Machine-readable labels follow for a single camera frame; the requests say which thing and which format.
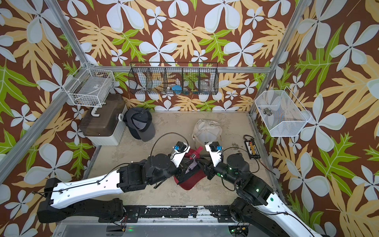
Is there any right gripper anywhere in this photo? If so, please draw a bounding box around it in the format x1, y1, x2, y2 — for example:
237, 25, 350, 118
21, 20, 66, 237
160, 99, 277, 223
195, 154, 243, 188

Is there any red baseball cap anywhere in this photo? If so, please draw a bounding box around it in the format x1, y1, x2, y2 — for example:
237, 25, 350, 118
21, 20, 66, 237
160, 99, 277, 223
174, 147, 206, 191

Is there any black baseball cap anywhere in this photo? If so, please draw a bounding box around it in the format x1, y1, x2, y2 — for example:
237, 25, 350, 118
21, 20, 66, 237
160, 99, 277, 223
123, 112, 141, 140

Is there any dark grey baseball cap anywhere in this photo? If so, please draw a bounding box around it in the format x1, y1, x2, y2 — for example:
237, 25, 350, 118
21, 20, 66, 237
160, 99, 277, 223
127, 107, 156, 142

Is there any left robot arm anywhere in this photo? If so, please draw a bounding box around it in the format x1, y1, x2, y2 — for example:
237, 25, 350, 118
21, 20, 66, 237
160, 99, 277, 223
37, 142, 190, 224

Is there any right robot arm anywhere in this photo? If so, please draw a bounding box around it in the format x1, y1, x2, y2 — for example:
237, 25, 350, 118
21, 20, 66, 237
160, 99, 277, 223
199, 142, 320, 237

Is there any white cap under pile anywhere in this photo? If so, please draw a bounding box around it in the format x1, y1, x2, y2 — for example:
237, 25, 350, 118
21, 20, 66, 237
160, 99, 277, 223
192, 119, 223, 146

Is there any black parallel charging board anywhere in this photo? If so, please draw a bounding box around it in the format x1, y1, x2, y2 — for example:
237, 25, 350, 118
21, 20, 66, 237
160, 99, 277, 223
243, 135, 261, 160

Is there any white box with brown lid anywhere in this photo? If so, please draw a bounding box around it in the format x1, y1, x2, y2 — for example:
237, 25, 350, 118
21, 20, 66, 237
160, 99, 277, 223
79, 94, 127, 146

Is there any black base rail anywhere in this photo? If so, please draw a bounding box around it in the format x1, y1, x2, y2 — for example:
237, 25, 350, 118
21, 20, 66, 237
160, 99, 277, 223
124, 205, 234, 223

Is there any black wire wall basket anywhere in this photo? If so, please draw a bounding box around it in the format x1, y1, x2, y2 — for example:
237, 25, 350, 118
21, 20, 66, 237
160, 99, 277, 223
127, 62, 220, 95

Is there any white wire wall basket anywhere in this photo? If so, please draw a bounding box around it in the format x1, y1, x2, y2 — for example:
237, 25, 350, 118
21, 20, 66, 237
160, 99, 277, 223
63, 63, 115, 108

